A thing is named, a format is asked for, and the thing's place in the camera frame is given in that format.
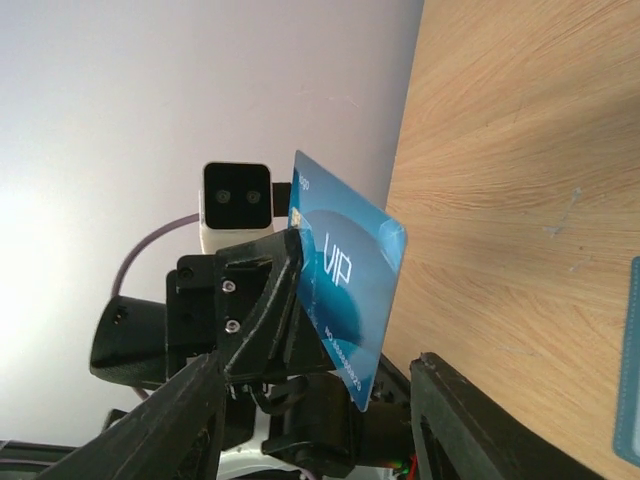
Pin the teal leather card holder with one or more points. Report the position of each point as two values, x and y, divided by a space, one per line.
626 431

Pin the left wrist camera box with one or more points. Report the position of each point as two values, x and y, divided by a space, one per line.
238 203

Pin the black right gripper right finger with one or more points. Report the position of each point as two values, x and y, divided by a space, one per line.
461 433

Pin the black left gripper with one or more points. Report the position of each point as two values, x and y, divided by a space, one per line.
260 330

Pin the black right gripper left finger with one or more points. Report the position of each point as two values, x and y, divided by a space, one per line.
153 440

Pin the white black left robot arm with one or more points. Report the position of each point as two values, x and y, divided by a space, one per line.
284 408

